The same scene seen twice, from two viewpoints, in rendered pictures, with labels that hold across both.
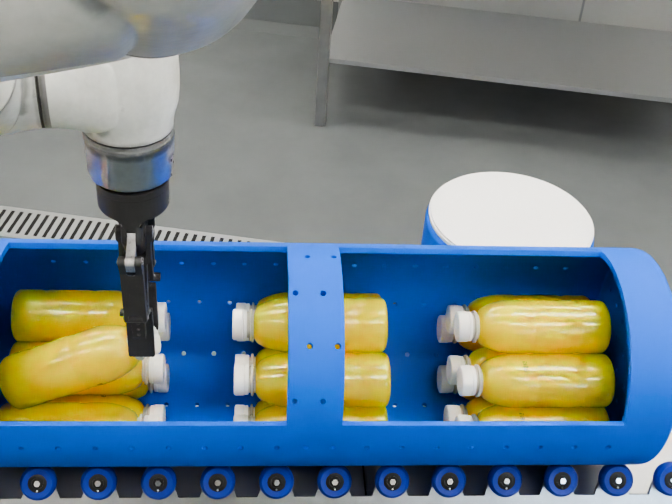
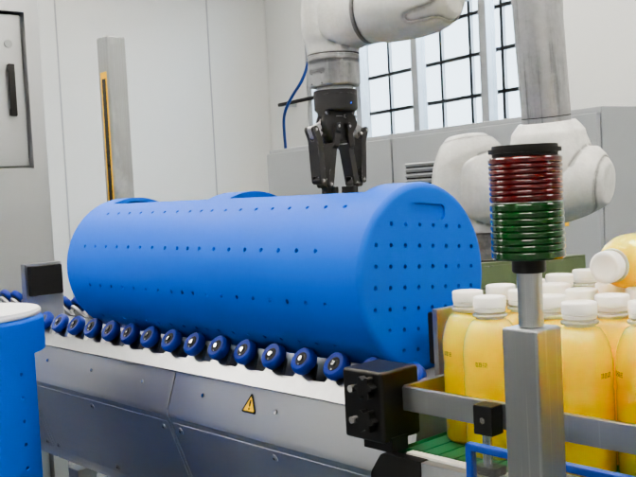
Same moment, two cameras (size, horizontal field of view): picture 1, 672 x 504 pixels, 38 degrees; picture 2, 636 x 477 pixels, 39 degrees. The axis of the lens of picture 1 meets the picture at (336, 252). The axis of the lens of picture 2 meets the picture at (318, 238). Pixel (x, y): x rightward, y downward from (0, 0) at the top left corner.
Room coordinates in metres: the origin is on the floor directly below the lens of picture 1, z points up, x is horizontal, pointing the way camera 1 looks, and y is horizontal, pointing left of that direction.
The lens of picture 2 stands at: (1.80, 1.46, 1.23)
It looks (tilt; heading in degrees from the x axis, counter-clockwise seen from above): 3 degrees down; 234
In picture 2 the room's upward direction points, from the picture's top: 3 degrees counter-clockwise
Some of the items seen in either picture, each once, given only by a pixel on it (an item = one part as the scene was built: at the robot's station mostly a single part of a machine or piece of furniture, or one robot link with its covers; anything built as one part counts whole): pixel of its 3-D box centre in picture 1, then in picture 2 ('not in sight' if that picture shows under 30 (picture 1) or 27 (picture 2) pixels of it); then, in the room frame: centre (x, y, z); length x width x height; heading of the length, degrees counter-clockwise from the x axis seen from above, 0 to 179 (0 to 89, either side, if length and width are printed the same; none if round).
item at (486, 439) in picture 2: not in sight; (488, 438); (1.06, 0.75, 0.94); 0.03 x 0.02 x 0.08; 96
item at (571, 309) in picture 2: not in sight; (578, 309); (0.98, 0.82, 1.08); 0.04 x 0.04 x 0.02
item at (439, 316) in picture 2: not in sight; (454, 346); (0.87, 0.51, 0.99); 0.10 x 0.02 x 0.12; 6
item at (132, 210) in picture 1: (134, 209); (336, 116); (0.84, 0.22, 1.35); 0.08 x 0.07 x 0.09; 6
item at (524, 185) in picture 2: not in sight; (525, 179); (1.18, 0.93, 1.23); 0.06 x 0.06 x 0.04
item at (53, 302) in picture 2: not in sight; (44, 292); (1.01, -0.82, 1.00); 0.10 x 0.04 x 0.15; 6
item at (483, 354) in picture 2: not in sight; (492, 381); (1.00, 0.70, 0.99); 0.07 x 0.07 x 0.18
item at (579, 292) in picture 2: not in sight; (581, 295); (0.89, 0.75, 1.08); 0.04 x 0.04 x 0.02
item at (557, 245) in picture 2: not in sight; (527, 230); (1.18, 0.93, 1.18); 0.06 x 0.06 x 0.05
